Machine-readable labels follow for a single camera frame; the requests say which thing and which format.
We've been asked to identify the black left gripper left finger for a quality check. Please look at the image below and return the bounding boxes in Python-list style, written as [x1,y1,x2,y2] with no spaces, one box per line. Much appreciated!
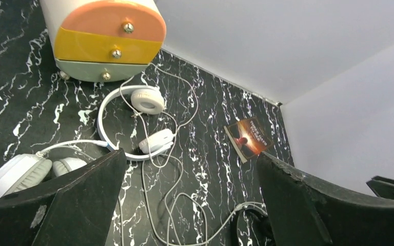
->
[0,150,127,245]

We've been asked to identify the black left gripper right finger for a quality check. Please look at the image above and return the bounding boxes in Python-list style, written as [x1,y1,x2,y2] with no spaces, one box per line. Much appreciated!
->
[256,154,394,245]

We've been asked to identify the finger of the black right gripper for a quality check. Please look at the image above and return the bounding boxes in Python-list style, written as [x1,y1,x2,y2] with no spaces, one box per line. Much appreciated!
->
[366,176,394,200]

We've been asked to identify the large white over-ear headphones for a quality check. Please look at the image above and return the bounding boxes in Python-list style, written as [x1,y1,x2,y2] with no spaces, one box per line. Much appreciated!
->
[0,139,268,246]

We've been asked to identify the small white on-ear headphones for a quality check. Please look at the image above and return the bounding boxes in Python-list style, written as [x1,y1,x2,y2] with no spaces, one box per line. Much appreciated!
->
[96,62,199,246]

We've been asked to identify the orange brown paperback book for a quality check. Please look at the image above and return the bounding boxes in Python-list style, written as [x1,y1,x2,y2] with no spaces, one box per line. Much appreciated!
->
[224,116,273,163]

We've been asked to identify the pastel mini drawer cabinet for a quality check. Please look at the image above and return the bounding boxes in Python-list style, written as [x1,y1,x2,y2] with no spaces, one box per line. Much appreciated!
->
[40,0,167,83]

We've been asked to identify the black wired headphones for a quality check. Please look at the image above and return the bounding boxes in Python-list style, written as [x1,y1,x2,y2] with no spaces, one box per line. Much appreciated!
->
[230,208,276,246]

